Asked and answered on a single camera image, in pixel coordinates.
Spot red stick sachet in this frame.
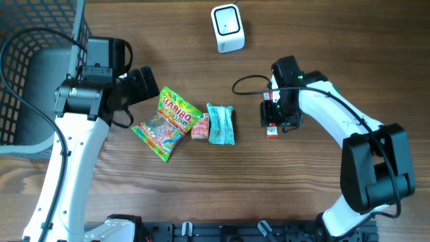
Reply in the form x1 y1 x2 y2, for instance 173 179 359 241
263 91 278 138

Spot green Haribo candy bag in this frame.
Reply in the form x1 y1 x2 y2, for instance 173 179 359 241
131 87 203 162

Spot red tissue pack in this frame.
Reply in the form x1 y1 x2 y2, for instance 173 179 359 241
191 113 210 139

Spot teal snack packet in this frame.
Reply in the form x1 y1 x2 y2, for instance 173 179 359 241
206 103 235 145

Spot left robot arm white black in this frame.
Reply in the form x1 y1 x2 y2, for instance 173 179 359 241
22 37 159 241

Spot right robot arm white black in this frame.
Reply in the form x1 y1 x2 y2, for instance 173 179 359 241
260 56 416 241

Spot white barcode scanner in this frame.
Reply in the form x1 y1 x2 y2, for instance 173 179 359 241
211 3 245 54

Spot grey plastic mesh basket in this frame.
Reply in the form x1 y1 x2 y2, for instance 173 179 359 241
1 0 91 158

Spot black mounting rail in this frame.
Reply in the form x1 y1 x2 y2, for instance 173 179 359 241
83 220 380 242

